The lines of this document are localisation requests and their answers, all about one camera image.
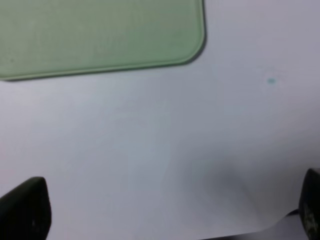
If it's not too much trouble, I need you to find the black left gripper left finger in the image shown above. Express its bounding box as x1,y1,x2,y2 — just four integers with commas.
0,176,52,240

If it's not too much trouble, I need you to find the green plastic tray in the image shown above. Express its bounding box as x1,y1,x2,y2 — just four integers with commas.
0,0,206,81

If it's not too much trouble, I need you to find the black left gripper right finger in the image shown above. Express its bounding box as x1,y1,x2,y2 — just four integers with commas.
298,168,320,240

